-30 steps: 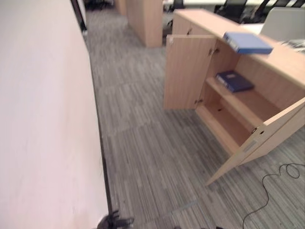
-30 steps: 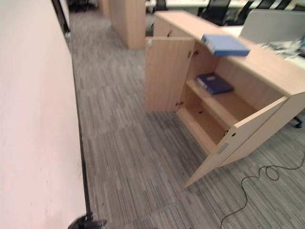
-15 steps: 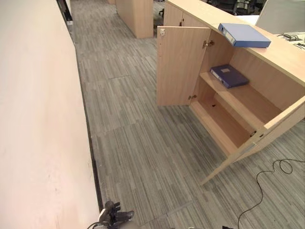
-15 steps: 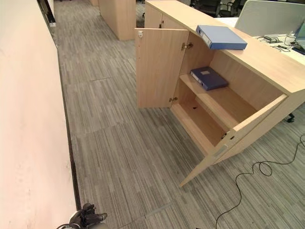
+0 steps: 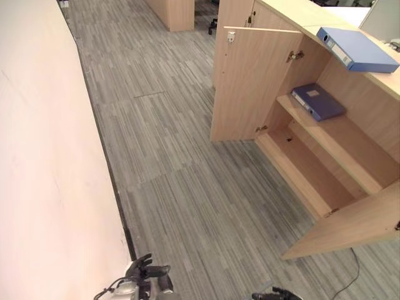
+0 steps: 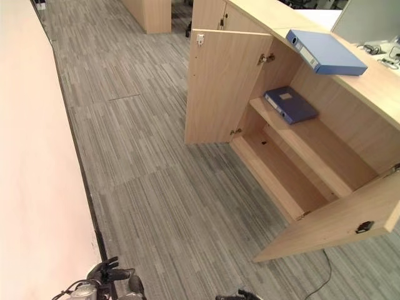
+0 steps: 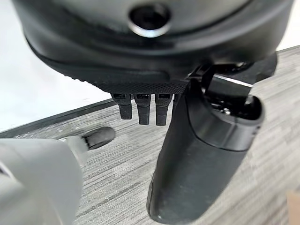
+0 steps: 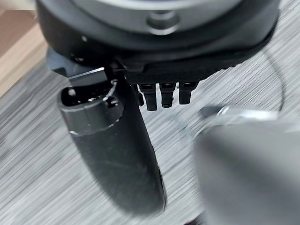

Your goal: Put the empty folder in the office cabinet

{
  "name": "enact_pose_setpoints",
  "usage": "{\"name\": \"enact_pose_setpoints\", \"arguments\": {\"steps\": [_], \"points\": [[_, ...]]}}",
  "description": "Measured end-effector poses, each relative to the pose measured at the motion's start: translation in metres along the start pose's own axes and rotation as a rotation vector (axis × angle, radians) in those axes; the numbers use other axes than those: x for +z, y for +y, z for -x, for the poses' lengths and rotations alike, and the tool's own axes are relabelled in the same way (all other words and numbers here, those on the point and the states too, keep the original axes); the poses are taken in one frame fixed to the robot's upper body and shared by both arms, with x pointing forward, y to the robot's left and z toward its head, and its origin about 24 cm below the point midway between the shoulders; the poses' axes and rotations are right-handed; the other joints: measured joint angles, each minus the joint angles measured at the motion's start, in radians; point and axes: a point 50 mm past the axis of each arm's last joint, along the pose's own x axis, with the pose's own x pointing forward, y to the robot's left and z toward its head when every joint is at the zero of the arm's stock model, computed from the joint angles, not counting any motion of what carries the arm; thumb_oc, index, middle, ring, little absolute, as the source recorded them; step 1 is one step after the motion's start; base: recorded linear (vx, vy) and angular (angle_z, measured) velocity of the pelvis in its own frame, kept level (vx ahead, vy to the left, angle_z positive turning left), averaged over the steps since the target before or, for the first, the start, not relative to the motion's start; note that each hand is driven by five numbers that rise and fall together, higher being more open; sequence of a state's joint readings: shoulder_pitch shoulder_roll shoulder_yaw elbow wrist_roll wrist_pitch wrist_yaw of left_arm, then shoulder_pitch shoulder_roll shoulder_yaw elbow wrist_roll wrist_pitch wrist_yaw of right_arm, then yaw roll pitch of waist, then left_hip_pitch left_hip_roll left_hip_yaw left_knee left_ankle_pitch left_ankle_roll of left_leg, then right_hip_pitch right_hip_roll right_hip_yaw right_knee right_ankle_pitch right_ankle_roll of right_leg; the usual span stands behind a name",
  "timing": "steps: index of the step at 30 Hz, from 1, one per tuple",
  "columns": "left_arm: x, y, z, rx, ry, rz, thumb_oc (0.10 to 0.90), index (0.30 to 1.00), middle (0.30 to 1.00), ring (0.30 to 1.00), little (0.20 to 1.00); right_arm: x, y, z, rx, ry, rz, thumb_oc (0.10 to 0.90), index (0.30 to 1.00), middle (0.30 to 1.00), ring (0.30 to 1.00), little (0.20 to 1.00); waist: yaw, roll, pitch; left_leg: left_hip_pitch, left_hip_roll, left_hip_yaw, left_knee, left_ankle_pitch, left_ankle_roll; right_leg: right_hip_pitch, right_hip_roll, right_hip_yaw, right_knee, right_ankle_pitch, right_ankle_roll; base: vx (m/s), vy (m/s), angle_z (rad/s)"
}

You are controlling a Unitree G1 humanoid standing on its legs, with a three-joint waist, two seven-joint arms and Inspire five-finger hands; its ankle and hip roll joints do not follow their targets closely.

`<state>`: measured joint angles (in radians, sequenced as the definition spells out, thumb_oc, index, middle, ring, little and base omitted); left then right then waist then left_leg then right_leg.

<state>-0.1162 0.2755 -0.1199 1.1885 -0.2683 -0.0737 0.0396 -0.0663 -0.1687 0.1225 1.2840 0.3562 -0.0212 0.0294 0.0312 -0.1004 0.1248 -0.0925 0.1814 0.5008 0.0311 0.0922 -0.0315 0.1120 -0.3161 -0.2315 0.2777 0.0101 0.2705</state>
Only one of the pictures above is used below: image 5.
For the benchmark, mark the wooden office cabinet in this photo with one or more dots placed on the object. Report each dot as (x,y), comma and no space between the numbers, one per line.
(359,90)

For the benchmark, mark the wooden background cabinet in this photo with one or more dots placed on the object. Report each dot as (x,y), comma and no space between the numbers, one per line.
(175,12)

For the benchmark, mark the dark blue box folder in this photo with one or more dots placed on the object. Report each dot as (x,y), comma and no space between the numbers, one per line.
(322,101)

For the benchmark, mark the closed cabinet door lock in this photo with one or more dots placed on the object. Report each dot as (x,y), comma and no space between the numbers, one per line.
(251,18)

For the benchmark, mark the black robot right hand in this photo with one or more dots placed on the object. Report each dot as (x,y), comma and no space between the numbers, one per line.
(278,294)

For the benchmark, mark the metal door hinge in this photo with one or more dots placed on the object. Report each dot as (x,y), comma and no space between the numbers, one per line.
(295,55)
(262,128)
(332,212)

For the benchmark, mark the silver door lock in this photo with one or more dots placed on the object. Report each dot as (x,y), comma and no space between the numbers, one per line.
(231,36)

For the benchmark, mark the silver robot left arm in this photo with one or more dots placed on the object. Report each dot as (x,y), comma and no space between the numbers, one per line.
(123,287)

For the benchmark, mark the grey desk partition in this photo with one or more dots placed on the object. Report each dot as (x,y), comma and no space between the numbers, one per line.
(382,18)

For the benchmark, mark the black office chair base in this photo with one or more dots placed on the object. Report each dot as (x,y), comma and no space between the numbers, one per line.
(213,26)

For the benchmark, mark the light blue box folder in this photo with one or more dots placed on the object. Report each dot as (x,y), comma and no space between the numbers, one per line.
(359,47)

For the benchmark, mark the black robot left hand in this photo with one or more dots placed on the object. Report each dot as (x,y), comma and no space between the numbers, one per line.
(142,268)

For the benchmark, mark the wooden cabinet door with lock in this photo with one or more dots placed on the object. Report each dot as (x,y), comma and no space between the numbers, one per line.
(250,84)

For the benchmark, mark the wooden cabinet shelf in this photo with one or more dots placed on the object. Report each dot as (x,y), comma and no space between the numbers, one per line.
(328,137)

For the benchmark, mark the small black desk object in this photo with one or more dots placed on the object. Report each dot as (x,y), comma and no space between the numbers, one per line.
(395,45)

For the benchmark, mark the white desk top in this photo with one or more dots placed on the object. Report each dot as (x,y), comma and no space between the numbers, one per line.
(347,15)

